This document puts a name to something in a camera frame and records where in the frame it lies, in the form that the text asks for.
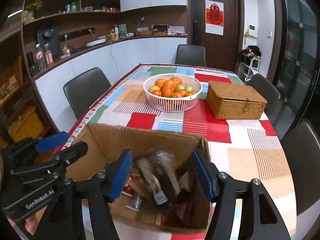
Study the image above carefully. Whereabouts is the fruit leather snack bar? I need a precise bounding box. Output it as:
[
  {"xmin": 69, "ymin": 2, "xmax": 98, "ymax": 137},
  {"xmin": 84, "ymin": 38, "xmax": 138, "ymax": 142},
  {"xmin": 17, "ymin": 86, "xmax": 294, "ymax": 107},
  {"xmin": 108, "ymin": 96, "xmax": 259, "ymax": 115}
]
[{"xmin": 126, "ymin": 193, "xmax": 142, "ymax": 212}]

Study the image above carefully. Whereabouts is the dark chocolate bar wrapper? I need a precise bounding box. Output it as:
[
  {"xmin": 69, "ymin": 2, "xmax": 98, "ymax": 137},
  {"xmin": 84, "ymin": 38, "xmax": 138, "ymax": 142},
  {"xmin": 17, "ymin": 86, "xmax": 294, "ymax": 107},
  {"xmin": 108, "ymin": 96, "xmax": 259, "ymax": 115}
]
[{"xmin": 136, "ymin": 146, "xmax": 181, "ymax": 206}]

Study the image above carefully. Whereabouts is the person hand under gripper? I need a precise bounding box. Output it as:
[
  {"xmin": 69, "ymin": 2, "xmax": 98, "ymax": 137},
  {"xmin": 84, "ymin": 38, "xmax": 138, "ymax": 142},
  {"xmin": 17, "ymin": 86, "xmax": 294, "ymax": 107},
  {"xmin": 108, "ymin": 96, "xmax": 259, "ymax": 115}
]
[{"xmin": 24, "ymin": 214, "xmax": 39, "ymax": 235}]

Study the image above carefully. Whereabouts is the colourful patterned tablecloth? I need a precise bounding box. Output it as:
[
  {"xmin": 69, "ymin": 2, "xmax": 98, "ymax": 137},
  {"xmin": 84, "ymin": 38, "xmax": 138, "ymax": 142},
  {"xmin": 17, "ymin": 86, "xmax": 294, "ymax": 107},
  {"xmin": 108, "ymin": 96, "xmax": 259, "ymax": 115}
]
[{"xmin": 65, "ymin": 64, "xmax": 297, "ymax": 239}]

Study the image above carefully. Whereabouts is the dark chair left side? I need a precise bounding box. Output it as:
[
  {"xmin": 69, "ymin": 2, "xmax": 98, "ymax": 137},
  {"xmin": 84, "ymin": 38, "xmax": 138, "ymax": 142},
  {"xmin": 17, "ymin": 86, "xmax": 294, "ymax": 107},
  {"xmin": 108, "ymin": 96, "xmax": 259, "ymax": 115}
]
[{"xmin": 63, "ymin": 67, "xmax": 111, "ymax": 119}]

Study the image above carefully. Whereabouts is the dark chair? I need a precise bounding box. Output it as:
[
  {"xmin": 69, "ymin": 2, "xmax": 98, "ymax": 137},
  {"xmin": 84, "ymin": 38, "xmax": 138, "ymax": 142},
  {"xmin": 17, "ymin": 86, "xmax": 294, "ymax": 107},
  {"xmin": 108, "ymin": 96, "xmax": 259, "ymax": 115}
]
[
  {"xmin": 280, "ymin": 120, "xmax": 319, "ymax": 215},
  {"xmin": 247, "ymin": 74, "xmax": 281, "ymax": 115},
  {"xmin": 63, "ymin": 67, "xmax": 111, "ymax": 119}
]

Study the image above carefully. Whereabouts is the dark chair right near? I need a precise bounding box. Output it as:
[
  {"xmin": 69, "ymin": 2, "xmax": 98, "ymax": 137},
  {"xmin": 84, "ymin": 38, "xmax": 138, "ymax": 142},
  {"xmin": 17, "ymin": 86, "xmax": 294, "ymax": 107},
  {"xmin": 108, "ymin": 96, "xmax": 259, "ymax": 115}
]
[{"xmin": 280, "ymin": 120, "xmax": 319, "ymax": 215}]

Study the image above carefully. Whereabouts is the red label bottle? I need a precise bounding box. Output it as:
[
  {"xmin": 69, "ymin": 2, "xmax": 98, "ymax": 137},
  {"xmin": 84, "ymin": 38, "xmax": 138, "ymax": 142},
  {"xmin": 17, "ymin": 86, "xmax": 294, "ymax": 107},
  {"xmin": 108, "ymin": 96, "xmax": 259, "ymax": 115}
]
[{"xmin": 44, "ymin": 43, "xmax": 54, "ymax": 65}]

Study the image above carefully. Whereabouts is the plastic water bottle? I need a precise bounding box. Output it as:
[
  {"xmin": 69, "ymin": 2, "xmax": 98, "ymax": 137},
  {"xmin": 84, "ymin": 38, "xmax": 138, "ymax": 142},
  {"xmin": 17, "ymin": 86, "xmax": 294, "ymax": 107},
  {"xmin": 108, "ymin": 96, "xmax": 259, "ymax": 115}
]
[{"xmin": 35, "ymin": 43, "xmax": 46, "ymax": 71}]

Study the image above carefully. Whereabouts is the brown cardboard box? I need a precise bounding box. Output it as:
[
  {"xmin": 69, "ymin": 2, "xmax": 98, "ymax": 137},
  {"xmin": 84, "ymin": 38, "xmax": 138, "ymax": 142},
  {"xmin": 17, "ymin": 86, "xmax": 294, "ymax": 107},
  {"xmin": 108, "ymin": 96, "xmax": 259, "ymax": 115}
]
[{"xmin": 66, "ymin": 124, "xmax": 212, "ymax": 234}]

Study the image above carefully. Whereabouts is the black coffee machine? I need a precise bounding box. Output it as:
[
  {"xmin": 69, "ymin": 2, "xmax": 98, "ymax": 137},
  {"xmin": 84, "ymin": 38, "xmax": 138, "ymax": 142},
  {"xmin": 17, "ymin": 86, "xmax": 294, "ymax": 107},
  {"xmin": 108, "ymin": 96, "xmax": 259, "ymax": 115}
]
[{"xmin": 37, "ymin": 25, "xmax": 62, "ymax": 60}]

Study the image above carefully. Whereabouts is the woven wicker basket box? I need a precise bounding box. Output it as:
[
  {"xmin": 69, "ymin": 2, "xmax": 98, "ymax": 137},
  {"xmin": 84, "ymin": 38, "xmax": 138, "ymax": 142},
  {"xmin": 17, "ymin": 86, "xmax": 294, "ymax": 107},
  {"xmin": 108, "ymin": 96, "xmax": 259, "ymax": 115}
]
[{"xmin": 206, "ymin": 81, "xmax": 267, "ymax": 120}]

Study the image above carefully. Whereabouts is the white fruit basket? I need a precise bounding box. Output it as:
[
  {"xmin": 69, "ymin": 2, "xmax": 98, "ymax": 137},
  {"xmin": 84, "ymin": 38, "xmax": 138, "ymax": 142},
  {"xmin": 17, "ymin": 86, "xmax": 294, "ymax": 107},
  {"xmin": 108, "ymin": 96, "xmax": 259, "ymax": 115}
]
[{"xmin": 143, "ymin": 73, "xmax": 203, "ymax": 112}]

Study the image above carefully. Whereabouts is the dark chair right far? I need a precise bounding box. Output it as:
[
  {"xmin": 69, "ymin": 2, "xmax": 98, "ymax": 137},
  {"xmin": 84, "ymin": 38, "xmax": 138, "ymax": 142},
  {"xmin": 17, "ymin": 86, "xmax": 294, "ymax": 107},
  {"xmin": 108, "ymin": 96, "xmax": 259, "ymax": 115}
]
[{"xmin": 247, "ymin": 74, "xmax": 281, "ymax": 115}]

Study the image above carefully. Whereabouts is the oranges pile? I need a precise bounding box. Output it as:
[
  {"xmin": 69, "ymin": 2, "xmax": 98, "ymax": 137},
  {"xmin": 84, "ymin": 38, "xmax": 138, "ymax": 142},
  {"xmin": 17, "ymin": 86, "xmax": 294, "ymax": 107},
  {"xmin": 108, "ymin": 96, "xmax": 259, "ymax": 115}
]
[{"xmin": 148, "ymin": 76, "xmax": 196, "ymax": 98}]

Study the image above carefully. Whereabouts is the dark chair far end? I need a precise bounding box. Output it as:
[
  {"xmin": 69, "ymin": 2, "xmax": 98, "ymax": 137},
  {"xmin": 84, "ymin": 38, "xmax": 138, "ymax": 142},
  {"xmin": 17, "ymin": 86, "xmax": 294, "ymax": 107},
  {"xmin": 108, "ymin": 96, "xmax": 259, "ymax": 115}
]
[{"xmin": 175, "ymin": 44, "xmax": 206, "ymax": 67}]

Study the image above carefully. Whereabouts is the brown wooden door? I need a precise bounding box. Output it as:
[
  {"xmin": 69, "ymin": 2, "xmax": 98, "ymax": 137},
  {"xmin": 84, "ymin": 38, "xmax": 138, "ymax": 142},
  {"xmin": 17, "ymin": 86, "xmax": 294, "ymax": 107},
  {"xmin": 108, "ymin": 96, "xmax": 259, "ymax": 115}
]
[{"xmin": 187, "ymin": 0, "xmax": 245, "ymax": 72}]

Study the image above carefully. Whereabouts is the red fu door poster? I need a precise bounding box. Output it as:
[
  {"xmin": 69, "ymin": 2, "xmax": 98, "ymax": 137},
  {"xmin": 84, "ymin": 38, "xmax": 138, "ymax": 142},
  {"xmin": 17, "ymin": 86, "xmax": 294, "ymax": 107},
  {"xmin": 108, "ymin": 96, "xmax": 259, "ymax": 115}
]
[{"xmin": 205, "ymin": 0, "xmax": 225, "ymax": 36}]

